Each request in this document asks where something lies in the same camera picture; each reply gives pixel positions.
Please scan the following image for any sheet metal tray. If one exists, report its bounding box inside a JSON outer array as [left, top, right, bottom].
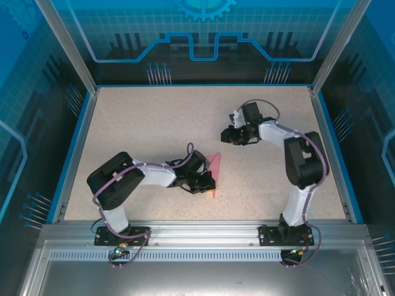
[[18, 240, 388, 296]]

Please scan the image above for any blue table border strip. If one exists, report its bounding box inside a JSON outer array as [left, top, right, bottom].
[[317, 91, 365, 225], [46, 91, 94, 225]]

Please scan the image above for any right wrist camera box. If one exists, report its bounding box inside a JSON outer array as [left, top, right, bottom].
[[228, 107, 245, 128]]

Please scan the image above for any wide aluminium mounting rail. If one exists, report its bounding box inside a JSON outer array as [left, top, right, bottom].
[[41, 219, 368, 246]]

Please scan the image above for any slotted aluminium cable duct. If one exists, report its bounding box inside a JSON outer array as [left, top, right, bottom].
[[48, 250, 360, 262]]

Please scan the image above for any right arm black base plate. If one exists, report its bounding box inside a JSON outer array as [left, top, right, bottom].
[[258, 224, 315, 247]]

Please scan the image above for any aluminium table side rail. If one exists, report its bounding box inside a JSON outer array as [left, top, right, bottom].
[[57, 88, 100, 224], [308, 87, 353, 223]]

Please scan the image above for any brass cable connector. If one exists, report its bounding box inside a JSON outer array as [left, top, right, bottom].
[[112, 242, 132, 258], [288, 246, 311, 257]]

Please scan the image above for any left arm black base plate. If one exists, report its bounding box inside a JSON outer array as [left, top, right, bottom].
[[94, 226, 151, 247]]

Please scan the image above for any blue printed enclosure panel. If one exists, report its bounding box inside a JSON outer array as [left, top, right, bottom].
[[0, 0, 93, 296], [320, 0, 395, 278], [46, 0, 351, 86]]

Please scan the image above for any aluminium frame post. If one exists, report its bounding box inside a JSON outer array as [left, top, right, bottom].
[[310, 0, 373, 96], [33, 0, 100, 95]]

